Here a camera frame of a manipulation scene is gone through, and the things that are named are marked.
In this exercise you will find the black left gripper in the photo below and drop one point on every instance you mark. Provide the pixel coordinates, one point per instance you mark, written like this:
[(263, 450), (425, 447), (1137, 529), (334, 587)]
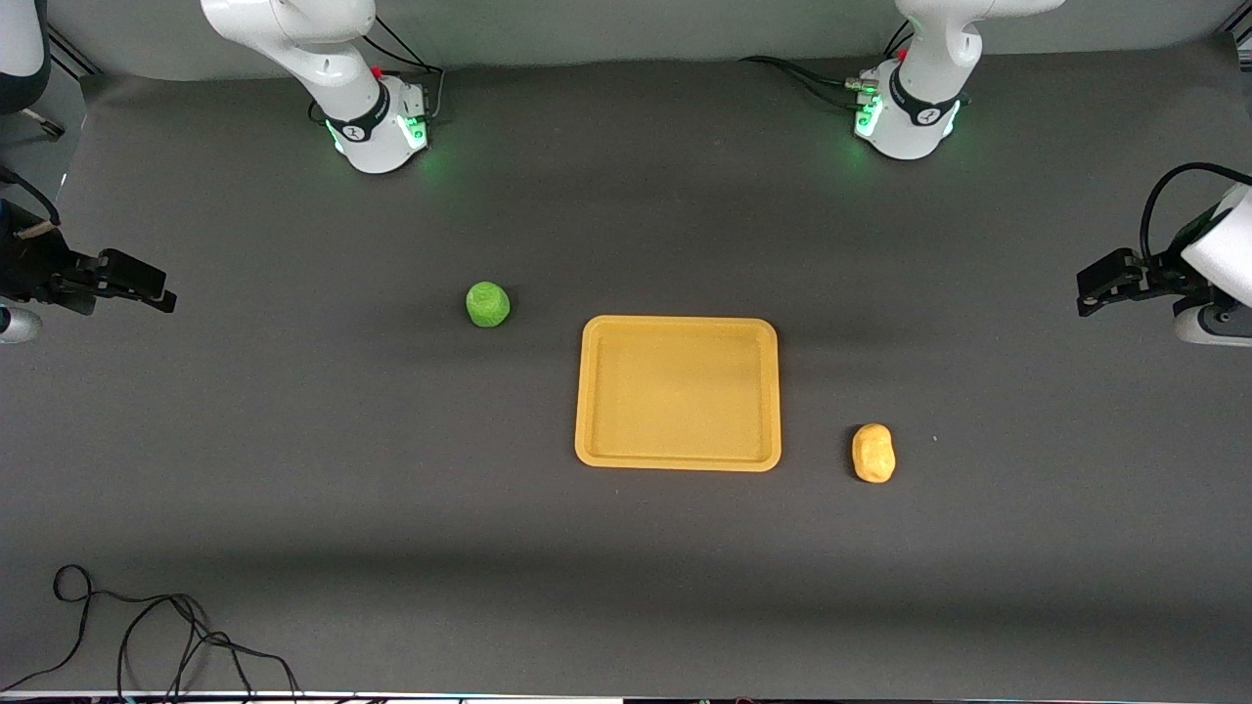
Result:
[(1166, 267)]

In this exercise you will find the yellow-brown potato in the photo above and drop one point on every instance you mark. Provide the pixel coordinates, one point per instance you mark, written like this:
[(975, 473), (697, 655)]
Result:
[(873, 453)]

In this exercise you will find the yellow rectangular plastic tray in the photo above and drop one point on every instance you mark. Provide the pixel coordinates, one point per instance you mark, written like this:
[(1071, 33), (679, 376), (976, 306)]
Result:
[(678, 393)]

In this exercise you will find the green apple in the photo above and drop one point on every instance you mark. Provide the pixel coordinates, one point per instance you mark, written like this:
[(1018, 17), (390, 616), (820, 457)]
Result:
[(487, 304)]

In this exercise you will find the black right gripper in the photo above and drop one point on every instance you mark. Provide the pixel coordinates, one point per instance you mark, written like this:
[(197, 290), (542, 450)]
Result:
[(27, 258)]

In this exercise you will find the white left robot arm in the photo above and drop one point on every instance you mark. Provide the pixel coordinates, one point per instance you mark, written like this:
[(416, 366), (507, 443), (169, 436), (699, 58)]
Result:
[(919, 108)]

